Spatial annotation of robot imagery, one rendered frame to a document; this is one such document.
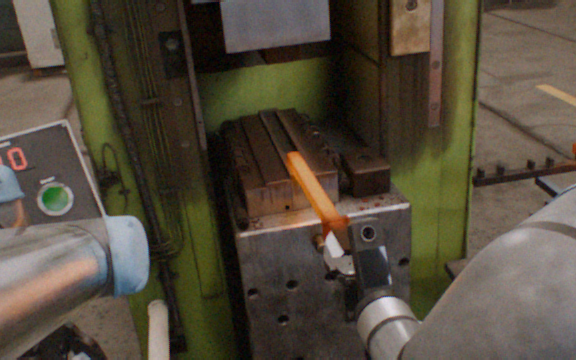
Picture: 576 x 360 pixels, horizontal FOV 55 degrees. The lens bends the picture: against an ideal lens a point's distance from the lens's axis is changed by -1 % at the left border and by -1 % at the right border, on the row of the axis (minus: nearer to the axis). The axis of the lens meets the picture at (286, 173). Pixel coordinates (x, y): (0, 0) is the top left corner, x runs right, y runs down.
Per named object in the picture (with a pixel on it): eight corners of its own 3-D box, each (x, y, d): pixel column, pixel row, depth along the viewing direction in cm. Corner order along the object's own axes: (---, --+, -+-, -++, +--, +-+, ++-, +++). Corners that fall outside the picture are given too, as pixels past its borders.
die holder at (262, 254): (409, 359, 139) (412, 203, 119) (259, 393, 133) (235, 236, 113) (343, 240, 188) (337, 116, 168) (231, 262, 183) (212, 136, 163)
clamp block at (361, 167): (391, 192, 124) (391, 166, 121) (354, 199, 123) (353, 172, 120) (373, 170, 135) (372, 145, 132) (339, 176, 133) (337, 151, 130)
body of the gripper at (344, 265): (333, 299, 87) (357, 352, 77) (329, 253, 84) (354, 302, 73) (379, 289, 89) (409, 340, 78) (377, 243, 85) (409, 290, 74)
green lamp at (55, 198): (71, 211, 96) (64, 189, 95) (43, 216, 96) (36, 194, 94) (73, 203, 99) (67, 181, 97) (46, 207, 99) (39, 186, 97)
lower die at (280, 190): (339, 202, 122) (337, 167, 118) (248, 218, 119) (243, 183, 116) (296, 133, 159) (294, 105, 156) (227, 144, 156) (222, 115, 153)
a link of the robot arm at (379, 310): (365, 322, 69) (426, 308, 70) (353, 299, 73) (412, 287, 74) (367, 367, 72) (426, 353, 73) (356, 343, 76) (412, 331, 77)
